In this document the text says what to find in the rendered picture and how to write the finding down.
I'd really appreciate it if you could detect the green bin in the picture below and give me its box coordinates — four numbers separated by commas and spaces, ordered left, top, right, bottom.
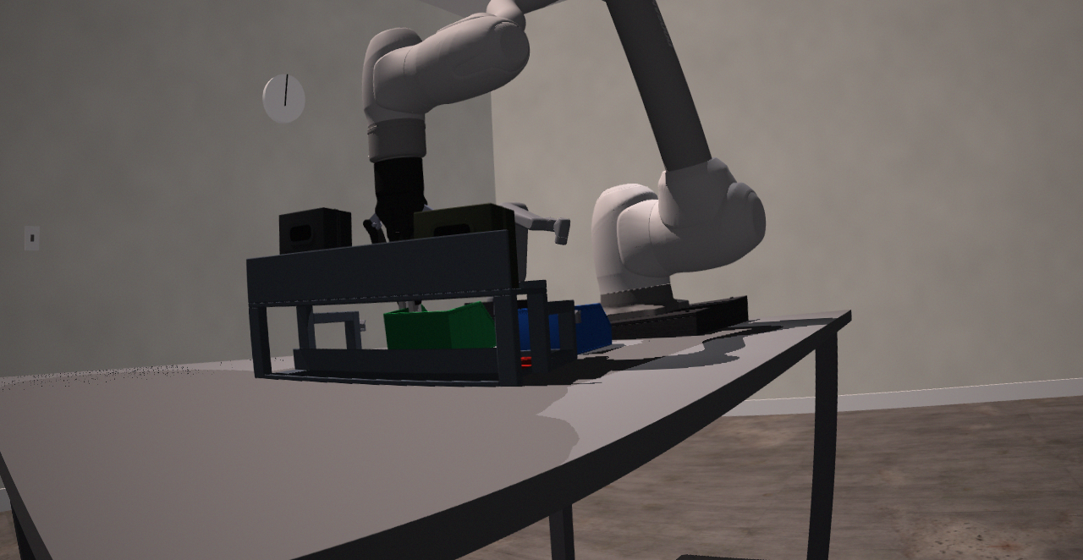
383, 301, 496, 349

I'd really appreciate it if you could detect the blue bin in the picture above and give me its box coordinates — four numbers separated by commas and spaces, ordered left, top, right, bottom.
518, 303, 612, 354

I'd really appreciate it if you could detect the olive green tool case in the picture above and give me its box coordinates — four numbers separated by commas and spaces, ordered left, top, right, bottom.
414, 203, 519, 288

